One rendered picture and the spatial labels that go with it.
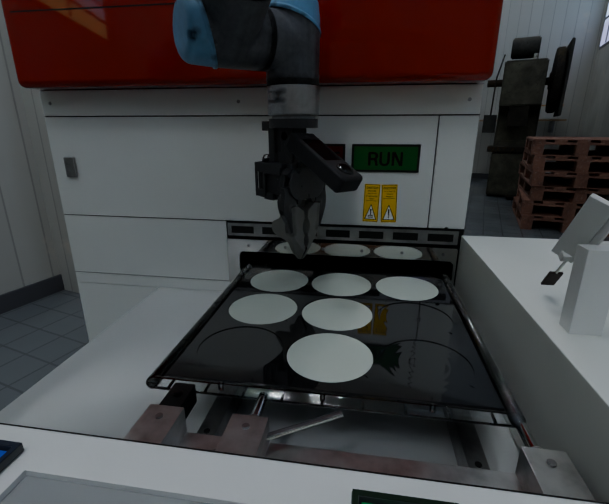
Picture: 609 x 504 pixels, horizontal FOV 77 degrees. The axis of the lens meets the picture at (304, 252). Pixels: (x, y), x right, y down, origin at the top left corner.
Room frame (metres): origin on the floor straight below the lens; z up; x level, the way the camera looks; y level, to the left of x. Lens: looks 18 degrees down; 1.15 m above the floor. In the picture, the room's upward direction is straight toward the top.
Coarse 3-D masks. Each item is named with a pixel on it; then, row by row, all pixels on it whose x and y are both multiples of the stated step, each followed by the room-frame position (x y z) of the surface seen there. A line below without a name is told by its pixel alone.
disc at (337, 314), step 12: (324, 300) 0.53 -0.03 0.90; (336, 300) 0.53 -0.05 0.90; (348, 300) 0.53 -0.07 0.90; (312, 312) 0.49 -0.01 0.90; (324, 312) 0.49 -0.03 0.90; (336, 312) 0.49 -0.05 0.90; (348, 312) 0.49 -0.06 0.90; (360, 312) 0.49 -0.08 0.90; (312, 324) 0.46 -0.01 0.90; (324, 324) 0.46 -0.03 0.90; (336, 324) 0.46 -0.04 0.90; (348, 324) 0.46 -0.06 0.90; (360, 324) 0.46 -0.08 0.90
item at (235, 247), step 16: (240, 240) 0.73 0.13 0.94; (256, 240) 0.72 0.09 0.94; (272, 240) 0.72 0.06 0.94; (320, 240) 0.72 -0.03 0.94; (240, 256) 0.73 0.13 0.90; (352, 256) 0.69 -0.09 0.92; (368, 256) 0.69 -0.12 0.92; (384, 256) 0.68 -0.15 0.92; (400, 256) 0.68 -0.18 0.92; (416, 256) 0.67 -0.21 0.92; (432, 256) 0.67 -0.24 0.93; (448, 256) 0.66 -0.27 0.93
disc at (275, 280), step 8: (264, 272) 0.65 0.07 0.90; (272, 272) 0.65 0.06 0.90; (280, 272) 0.65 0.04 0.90; (288, 272) 0.65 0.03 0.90; (296, 272) 0.65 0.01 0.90; (256, 280) 0.61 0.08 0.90; (264, 280) 0.61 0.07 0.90; (272, 280) 0.61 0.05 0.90; (280, 280) 0.61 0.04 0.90; (288, 280) 0.61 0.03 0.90; (296, 280) 0.61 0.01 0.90; (304, 280) 0.61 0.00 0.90; (264, 288) 0.58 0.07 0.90; (272, 288) 0.58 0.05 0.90; (280, 288) 0.58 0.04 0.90; (288, 288) 0.58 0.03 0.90; (296, 288) 0.58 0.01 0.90
